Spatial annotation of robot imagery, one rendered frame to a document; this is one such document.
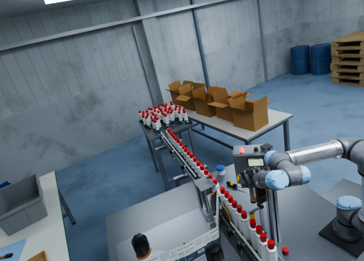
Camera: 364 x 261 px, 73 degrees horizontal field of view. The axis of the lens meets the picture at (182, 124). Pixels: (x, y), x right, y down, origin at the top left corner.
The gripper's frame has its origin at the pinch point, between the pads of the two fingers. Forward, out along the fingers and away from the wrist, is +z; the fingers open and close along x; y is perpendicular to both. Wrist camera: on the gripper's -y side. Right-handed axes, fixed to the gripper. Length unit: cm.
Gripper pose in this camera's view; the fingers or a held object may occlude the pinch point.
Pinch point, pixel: (243, 182)
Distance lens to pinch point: 134.5
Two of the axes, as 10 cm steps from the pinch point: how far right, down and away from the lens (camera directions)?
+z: -1.9, 2.0, 9.6
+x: -9.2, 3.2, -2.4
